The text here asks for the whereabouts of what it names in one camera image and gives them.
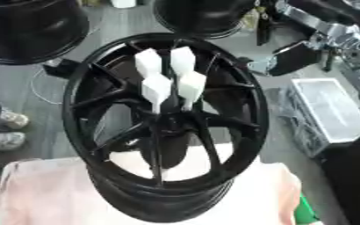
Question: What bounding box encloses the green object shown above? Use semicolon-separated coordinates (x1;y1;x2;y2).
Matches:
293;192;325;225

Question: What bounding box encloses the white container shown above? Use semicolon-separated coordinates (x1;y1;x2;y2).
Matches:
109;0;139;10

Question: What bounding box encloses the white pin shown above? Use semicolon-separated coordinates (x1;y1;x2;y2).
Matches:
140;72;174;115
176;70;210;112
169;46;198;76
133;48;165;79

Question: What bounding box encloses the white cable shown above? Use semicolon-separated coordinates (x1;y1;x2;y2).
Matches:
29;68;63;105

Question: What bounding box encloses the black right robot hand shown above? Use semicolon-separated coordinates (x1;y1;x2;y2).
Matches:
236;39;339;78

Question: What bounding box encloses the black round wheel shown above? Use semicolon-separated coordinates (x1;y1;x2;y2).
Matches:
0;0;93;66
152;0;257;40

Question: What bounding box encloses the grey rectangular case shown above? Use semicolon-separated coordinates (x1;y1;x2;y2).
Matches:
283;77;360;158

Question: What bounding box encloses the black wheel support block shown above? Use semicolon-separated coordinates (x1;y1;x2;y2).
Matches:
40;58;82;79

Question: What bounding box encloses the black spoked wheel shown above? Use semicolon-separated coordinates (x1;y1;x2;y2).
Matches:
60;32;271;224

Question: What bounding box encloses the person's foot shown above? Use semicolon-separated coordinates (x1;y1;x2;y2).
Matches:
0;129;28;152
0;107;32;130

